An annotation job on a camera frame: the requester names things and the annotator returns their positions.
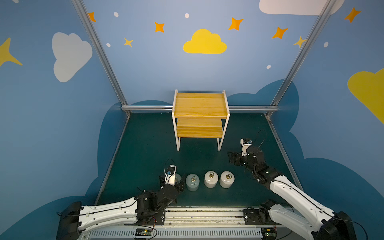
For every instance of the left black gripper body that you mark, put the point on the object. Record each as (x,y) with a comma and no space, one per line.
(179,185)

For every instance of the aluminium frame post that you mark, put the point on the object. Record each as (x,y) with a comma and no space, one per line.
(90,29)
(305,49)

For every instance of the right controller board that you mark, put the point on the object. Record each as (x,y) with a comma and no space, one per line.
(269,234)

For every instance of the wooden two-tier shelf white frame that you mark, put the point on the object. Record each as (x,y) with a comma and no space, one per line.
(200,115)

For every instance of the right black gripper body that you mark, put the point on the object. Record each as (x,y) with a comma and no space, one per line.
(240,158)

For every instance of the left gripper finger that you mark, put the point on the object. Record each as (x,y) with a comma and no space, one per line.
(162,180)
(182,184)

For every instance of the white tea canister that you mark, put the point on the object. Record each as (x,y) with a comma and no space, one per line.
(211,179)
(226,179)

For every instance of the left aluminium frame post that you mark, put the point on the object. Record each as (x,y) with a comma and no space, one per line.
(90,29)

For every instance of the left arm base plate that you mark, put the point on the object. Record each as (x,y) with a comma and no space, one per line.
(156,219)

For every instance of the controller board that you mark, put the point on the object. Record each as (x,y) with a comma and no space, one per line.
(143,234)
(269,234)

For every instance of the left controller board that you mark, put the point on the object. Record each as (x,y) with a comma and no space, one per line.
(143,234)

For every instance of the rear aluminium frame bar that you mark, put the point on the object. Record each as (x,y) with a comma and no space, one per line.
(231,108)

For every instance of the right aluminium frame post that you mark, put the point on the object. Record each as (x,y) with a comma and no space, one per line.
(305,49)

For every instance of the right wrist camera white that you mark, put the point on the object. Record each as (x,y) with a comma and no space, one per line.
(245,144)

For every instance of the grey-blue tea canister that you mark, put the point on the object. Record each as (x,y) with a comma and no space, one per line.
(177,179)
(192,182)

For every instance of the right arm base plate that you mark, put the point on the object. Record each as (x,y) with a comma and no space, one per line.
(255,217)

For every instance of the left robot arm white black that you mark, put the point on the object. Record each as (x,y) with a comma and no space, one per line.
(77,219)

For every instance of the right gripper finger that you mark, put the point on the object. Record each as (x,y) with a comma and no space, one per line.
(234,162)
(232,155)

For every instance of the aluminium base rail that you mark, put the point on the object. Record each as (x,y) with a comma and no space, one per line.
(225,223)

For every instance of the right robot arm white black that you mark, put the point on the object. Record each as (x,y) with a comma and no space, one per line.
(313,221)

